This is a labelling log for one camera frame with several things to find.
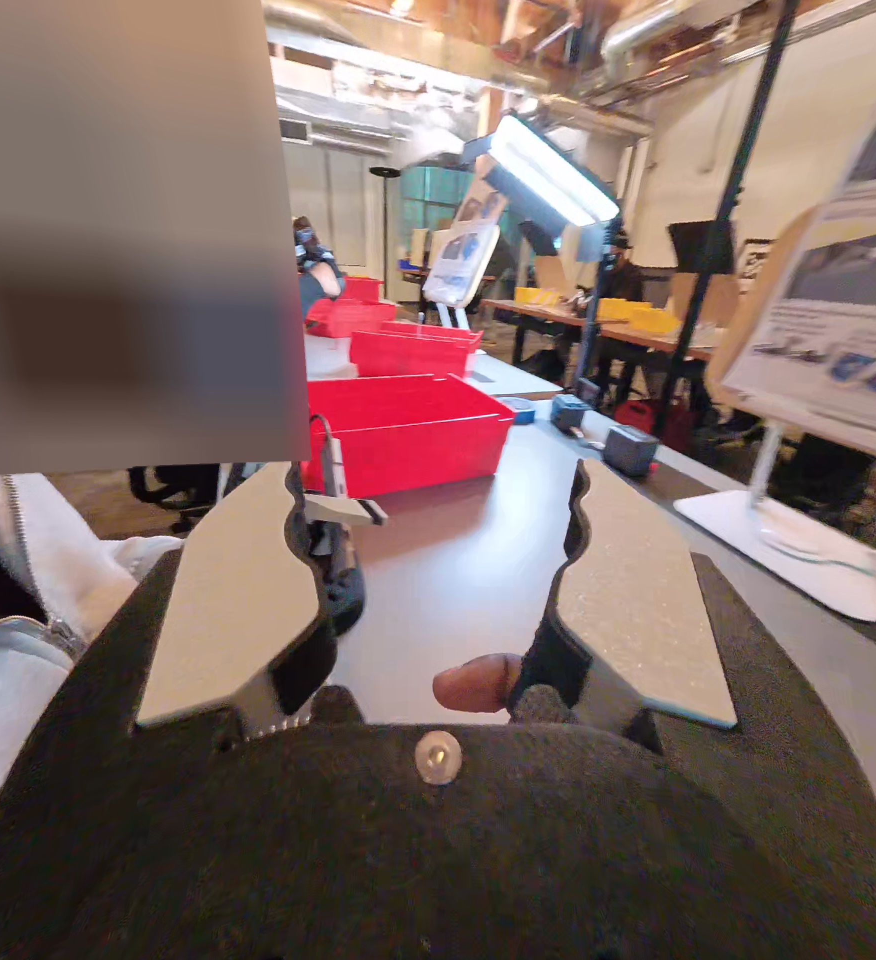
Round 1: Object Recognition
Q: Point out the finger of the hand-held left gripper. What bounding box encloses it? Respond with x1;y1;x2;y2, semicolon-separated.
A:
304;495;390;526

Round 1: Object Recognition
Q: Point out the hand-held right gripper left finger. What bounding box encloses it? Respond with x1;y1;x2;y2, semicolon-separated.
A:
134;461;339;742

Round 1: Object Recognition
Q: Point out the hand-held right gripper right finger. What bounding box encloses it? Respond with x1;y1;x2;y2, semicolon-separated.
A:
509;457;741;740

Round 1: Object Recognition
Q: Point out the grey usb hub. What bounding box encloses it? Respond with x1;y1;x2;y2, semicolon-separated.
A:
323;437;351;502

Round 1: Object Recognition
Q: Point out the person's right hand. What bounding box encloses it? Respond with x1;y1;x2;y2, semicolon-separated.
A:
432;652;523;714

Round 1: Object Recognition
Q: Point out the black office chair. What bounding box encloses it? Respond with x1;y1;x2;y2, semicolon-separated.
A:
126;463;267;535

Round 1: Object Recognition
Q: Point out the person's grey hoodie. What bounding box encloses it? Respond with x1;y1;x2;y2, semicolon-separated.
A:
0;472;184;886

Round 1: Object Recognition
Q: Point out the red bag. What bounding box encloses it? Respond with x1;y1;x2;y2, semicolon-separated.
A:
614;397;698;451

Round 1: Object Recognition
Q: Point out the wooden office desk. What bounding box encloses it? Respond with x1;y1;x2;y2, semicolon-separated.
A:
479;296;717;391

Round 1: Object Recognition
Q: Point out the row of yellow bins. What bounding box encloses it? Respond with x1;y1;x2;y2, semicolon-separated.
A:
513;285;683;336

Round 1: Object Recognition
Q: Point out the cardboard sheet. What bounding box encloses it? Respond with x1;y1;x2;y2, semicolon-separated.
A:
666;271;743;325

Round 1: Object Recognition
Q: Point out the black square panel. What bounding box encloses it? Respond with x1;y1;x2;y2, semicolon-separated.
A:
666;219;737;276

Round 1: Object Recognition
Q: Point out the bright light panel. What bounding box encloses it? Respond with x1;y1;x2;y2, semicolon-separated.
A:
479;111;623;228

